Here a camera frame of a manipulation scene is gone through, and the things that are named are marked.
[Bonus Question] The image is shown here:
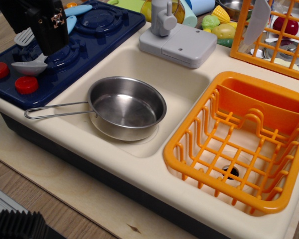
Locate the grey spoon with blue handle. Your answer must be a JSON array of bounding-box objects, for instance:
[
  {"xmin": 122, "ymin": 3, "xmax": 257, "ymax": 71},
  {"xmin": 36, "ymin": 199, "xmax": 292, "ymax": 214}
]
[{"xmin": 11, "ymin": 15, "xmax": 77, "ymax": 76}]

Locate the grey plastic knife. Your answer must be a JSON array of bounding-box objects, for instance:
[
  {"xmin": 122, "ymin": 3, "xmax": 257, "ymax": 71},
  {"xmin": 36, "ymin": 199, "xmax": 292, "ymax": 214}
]
[{"xmin": 243, "ymin": 0, "xmax": 271, "ymax": 45}]

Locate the black ribbed object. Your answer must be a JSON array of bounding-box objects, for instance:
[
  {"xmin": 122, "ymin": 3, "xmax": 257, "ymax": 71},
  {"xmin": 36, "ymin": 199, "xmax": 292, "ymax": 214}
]
[{"xmin": 0, "ymin": 210, "xmax": 64, "ymax": 239}]

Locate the yellow toy corn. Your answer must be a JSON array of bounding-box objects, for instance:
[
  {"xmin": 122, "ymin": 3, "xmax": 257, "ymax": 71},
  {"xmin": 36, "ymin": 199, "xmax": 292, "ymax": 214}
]
[{"xmin": 211, "ymin": 5, "xmax": 230, "ymax": 23}]

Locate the yellow toy potato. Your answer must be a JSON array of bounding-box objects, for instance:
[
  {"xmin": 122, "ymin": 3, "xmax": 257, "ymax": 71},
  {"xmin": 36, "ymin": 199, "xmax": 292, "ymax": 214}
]
[{"xmin": 211, "ymin": 23, "xmax": 236, "ymax": 39}]

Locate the red stove knob right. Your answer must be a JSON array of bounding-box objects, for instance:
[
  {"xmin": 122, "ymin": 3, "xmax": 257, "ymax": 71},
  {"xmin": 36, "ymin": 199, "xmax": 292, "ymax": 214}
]
[{"xmin": 14, "ymin": 76, "xmax": 39, "ymax": 95}]

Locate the stainless steel pan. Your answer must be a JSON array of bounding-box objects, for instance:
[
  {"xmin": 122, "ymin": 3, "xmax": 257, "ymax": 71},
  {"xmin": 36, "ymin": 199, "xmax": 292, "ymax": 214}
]
[{"xmin": 24, "ymin": 76, "xmax": 167, "ymax": 141}]

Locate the grey toy faucet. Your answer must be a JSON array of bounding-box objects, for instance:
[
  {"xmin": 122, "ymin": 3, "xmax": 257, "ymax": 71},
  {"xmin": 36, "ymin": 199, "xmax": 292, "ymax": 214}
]
[{"xmin": 139, "ymin": 0, "xmax": 217, "ymax": 69}]

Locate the transparent orange cup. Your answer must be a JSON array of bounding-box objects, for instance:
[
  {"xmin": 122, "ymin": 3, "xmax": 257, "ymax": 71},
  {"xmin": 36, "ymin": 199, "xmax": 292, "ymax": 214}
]
[{"xmin": 141, "ymin": 0, "xmax": 185, "ymax": 23}]

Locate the green cutting board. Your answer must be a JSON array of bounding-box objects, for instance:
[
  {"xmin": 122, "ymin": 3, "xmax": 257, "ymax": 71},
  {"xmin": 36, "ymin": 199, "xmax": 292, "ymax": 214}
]
[{"xmin": 107, "ymin": 0, "xmax": 145, "ymax": 12}]

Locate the steel pot lid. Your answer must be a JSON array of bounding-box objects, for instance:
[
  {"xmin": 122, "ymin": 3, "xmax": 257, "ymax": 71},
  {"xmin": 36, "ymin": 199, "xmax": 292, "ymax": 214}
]
[{"xmin": 263, "ymin": 39, "xmax": 299, "ymax": 68}]

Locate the green toy vegetable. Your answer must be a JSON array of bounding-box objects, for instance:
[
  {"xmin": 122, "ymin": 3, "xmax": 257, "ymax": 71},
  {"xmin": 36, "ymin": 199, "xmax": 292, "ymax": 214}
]
[{"xmin": 201, "ymin": 15, "xmax": 220, "ymax": 30}]

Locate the aluminium rail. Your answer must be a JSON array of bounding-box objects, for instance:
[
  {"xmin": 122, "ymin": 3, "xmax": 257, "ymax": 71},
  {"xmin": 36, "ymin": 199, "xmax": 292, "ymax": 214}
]
[{"xmin": 0, "ymin": 190, "xmax": 28, "ymax": 213}]

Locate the steel pot in background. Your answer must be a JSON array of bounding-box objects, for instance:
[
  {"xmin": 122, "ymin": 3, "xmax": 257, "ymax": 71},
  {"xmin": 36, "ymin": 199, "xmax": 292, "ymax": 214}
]
[{"xmin": 216, "ymin": 0, "xmax": 244, "ymax": 21}]

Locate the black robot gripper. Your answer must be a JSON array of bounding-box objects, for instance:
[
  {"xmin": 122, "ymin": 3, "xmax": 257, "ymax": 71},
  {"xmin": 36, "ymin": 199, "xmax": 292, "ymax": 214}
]
[{"xmin": 0, "ymin": 0, "xmax": 69, "ymax": 56}]

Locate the dark blue toy stove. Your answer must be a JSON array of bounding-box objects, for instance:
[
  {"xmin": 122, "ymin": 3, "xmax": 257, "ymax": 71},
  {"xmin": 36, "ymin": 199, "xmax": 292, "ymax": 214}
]
[{"xmin": 0, "ymin": 0, "xmax": 146, "ymax": 110}]

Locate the orange dish drainer basket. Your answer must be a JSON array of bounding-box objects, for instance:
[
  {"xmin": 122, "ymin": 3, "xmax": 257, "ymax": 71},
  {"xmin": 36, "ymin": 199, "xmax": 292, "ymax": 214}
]
[{"xmin": 163, "ymin": 72, "xmax": 299, "ymax": 216}]

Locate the light blue cup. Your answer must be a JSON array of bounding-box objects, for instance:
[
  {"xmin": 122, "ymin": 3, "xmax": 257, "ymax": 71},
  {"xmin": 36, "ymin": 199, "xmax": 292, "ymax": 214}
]
[{"xmin": 180, "ymin": 0, "xmax": 215, "ymax": 27}]

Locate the red toy apple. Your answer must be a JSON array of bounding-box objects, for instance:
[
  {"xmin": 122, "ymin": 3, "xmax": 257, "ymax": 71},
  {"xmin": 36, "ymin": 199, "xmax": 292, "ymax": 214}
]
[{"xmin": 272, "ymin": 14, "xmax": 299, "ymax": 39}]

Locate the grey spatula with blue handle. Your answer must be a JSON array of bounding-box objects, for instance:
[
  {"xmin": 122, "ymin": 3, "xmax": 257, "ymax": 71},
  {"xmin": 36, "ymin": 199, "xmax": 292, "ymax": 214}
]
[{"xmin": 14, "ymin": 4, "xmax": 92, "ymax": 47}]

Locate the orange wire rack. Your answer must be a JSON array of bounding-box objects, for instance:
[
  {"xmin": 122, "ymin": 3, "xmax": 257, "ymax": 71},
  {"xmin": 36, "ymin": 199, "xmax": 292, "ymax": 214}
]
[{"xmin": 230, "ymin": 0, "xmax": 299, "ymax": 80}]

